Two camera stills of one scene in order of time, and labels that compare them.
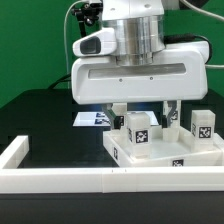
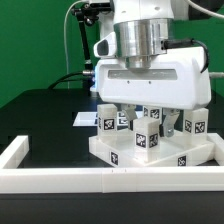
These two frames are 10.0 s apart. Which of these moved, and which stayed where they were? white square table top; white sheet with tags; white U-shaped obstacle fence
Moved: white square table top
Stayed: white U-shaped obstacle fence; white sheet with tags
